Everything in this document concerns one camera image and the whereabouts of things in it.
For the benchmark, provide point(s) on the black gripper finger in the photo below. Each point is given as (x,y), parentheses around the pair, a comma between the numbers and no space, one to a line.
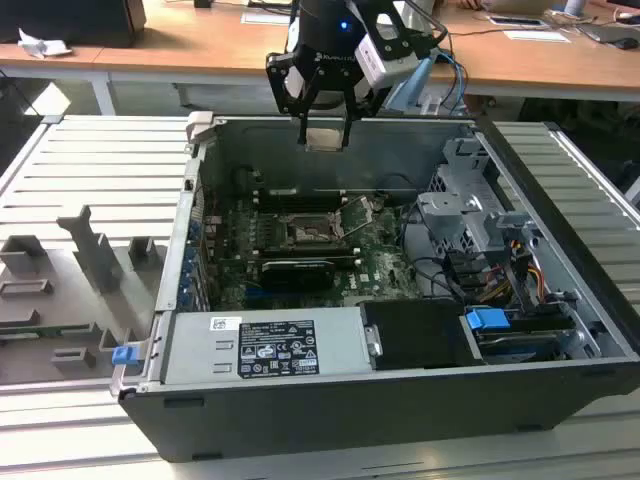
(347,125)
(304,131)

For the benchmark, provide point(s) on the silver square CPU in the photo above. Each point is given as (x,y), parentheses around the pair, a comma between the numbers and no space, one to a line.
(325,137)

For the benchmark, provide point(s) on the black RAM slot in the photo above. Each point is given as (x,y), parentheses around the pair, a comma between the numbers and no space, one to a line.
(300,196)
(345,257)
(300,191)
(300,207)
(300,202)
(310,245)
(310,253)
(310,249)

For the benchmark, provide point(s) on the metal CPU socket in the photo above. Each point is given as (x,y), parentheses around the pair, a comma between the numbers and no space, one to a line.
(305,231)

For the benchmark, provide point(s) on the white paper sheet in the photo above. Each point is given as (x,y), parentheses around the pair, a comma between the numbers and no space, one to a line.
(536,36)
(267,18)

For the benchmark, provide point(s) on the wooden desk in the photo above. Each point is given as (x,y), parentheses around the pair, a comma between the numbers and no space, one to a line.
(200,45)

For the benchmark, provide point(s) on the grey metal drive cage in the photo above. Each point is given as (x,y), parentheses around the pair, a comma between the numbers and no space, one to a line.
(452,215)

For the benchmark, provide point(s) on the black graphics card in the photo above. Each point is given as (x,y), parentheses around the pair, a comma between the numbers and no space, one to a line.
(297,274)

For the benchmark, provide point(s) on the green motherboard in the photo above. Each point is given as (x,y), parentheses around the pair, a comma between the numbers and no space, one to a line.
(385,272)

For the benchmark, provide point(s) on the white-framed tablet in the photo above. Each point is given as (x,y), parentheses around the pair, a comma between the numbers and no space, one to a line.
(516,20)

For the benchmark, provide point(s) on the black plastic shroud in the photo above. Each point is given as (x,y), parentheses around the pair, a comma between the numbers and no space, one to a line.
(420,335)

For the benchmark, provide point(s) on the silver power supply unit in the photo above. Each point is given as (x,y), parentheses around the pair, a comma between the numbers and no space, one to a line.
(200,350)

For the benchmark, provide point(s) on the black box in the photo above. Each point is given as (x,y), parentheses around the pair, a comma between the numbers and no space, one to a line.
(65,20)

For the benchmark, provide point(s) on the grey laptop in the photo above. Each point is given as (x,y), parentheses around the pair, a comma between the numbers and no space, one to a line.
(605,34)

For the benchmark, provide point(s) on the crumpled white paper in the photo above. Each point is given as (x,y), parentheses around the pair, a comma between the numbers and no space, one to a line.
(42,45)

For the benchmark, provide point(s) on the grey parts rack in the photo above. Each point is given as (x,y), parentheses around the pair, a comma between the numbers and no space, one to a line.
(75,300)

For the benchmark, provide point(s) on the blue case latch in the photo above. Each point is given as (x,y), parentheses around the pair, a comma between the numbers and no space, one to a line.
(124,355)

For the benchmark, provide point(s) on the black computer mouse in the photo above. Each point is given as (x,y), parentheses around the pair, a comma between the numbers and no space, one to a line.
(623,43)

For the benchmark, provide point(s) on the black grey PC case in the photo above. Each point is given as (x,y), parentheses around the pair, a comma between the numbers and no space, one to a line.
(350,420)

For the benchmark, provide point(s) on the green RAM stick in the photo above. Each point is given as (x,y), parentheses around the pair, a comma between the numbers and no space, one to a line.
(50,328)

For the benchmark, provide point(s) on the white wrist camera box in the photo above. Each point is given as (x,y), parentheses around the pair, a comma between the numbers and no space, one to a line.
(380,62)

